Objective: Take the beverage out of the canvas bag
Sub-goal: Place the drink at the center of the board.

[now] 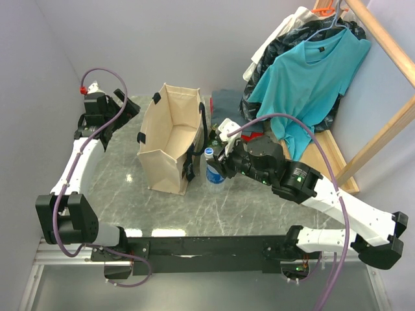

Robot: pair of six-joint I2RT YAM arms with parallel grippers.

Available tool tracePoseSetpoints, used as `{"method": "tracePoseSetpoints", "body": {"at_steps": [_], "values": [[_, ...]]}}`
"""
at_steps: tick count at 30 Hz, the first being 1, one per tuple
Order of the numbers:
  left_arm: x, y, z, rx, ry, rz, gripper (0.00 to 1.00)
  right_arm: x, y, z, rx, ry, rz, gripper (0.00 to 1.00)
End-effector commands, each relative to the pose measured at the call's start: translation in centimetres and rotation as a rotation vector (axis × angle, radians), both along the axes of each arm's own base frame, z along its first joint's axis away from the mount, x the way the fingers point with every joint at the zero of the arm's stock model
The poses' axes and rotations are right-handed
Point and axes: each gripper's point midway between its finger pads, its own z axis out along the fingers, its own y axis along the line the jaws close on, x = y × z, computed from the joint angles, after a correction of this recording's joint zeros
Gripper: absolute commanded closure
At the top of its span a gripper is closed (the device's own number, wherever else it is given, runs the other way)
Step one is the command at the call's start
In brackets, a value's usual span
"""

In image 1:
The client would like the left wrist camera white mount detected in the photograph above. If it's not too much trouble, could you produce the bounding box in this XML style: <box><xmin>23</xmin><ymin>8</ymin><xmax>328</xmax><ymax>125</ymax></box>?
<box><xmin>80</xmin><ymin>81</ymin><xmax>102</xmax><ymax>95</ymax></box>

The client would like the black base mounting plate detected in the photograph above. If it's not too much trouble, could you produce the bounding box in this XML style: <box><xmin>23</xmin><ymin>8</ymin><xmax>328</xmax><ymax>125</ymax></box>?
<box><xmin>89</xmin><ymin>235</ymin><xmax>325</xmax><ymax>280</ymax></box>

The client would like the white garment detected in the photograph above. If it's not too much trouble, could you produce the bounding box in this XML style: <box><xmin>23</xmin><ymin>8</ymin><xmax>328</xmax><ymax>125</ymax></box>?
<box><xmin>243</xmin><ymin>6</ymin><xmax>320</xmax><ymax>82</ymax></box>

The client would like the plastic water bottle blue cap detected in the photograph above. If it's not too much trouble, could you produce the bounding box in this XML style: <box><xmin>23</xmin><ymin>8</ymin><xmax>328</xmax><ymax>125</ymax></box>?
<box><xmin>204</xmin><ymin>147</ymin><xmax>214</xmax><ymax>162</ymax></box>

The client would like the wooden clothes rack frame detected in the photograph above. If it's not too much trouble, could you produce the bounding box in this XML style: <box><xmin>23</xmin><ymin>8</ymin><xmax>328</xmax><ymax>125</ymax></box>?
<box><xmin>278</xmin><ymin>0</ymin><xmax>415</xmax><ymax>195</ymax></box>

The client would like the aluminium rail frame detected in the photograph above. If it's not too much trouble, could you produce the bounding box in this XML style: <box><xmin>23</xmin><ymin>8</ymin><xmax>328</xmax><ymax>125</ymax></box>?
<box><xmin>19</xmin><ymin>238</ymin><xmax>392</xmax><ymax>310</ymax></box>

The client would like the beige canvas tote bag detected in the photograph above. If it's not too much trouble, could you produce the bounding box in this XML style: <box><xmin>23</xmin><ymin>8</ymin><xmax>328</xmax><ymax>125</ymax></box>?
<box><xmin>137</xmin><ymin>84</ymin><xmax>209</xmax><ymax>195</ymax></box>

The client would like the orange hanger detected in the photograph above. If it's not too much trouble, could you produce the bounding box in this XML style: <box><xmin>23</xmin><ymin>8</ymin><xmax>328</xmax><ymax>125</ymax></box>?
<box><xmin>312</xmin><ymin>5</ymin><xmax>336</xmax><ymax>16</ymax></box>

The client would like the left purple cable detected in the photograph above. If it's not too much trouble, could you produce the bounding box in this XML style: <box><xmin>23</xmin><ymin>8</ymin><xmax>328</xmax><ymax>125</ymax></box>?
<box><xmin>51</xmin><ymin>67</ymin><xmax>152</xmax><ymax>288</ymax></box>

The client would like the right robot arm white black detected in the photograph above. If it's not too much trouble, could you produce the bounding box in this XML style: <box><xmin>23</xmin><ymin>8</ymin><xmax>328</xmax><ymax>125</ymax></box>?
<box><xmin>208</xmin><ymin>135</ymin><xmax>408</xmax><ymax>270</ymax></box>

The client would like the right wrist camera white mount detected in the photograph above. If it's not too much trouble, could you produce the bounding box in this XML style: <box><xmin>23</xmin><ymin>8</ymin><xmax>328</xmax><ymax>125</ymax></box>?
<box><xmin>216</xmin><ymin>118</ymin><xmax>241</xmax><ymax>157</ymax></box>

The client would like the blue wire hanger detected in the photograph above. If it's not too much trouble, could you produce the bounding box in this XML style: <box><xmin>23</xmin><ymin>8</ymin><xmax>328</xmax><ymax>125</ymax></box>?
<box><xmin>304</xmin><ymin>6</ymin><xmax>353</xmax><ymax>43</ymax></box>

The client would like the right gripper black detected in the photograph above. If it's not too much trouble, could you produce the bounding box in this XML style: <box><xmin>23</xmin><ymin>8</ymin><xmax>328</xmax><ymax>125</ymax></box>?
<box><xmin>206</xmin><ymin>137</ymin><xmax>274</xmax><ymax>186</ymax></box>

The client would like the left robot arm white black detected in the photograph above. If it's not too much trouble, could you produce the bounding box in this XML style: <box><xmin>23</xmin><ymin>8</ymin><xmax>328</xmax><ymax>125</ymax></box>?
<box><xmin>35</xmin><ymin>89</ymin><xmax>140</xmax><ymax>260</ymax></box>

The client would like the folded grey cloth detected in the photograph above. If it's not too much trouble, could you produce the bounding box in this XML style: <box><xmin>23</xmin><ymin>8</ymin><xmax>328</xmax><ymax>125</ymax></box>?
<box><xmin>211</xmin><ymin>89</ymin><xmax>248</xmax><ymax>126</ymax></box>

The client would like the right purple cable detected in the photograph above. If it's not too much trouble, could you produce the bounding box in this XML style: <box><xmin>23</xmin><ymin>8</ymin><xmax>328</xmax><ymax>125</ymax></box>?
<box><xmin>226</xmin><ymin>113</ymin><xmax>351</xmax><ymax>311</ymax></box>

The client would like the teal t-shirt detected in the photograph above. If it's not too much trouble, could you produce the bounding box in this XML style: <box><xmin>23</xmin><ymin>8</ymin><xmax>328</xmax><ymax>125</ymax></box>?
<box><xmin>248</xmin><ymin>27</ymin><xmax>372</xmax><ymax>163</ymax></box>

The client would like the dark patterned garment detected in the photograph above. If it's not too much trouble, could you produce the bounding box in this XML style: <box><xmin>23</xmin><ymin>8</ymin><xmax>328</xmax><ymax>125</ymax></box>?
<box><xmin>238</xmin><ymin>17</ymin><xmax>367</xmax><ymax>132</ymax></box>

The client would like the green Perrier glass bottle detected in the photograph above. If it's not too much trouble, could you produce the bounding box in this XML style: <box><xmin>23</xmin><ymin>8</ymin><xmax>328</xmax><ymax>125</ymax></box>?
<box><xmin>208</xmin><ymin>123</ymin><xmax>220</xmax><ymax>147</ymax></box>

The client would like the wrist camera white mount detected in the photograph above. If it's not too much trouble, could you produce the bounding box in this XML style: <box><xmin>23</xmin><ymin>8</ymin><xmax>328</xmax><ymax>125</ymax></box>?
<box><xmin>80</xmin><ymin>81</ymin><xmax>102</xmax><ymax>95</ymax></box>
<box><xmin>216</xmin><ymin>118</ymin><xmax>241</xmax><ymax>157</ymax></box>

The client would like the purple cable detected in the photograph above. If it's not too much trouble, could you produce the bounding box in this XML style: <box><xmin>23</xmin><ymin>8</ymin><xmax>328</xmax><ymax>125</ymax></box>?
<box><xmin>51</xmin><ymin>67</ymin><xmax>152</xmax><ymax>288</ymax></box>
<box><xmin>226</xmin><ymin>113</ymin><xmax>351</xmax><ymax>311</ymax></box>

